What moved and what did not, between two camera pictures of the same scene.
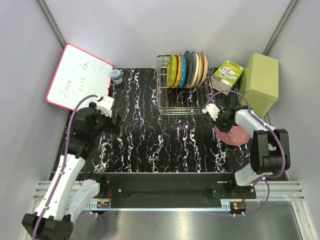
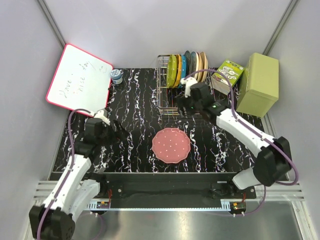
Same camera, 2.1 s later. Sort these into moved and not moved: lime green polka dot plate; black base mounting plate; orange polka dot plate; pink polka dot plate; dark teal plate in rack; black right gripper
Moved: pink polka dot plate; black right gripper
Not moved: black base mounting plate; lime green polka dot plate; orange polka dot plate; dark teal plate in rack
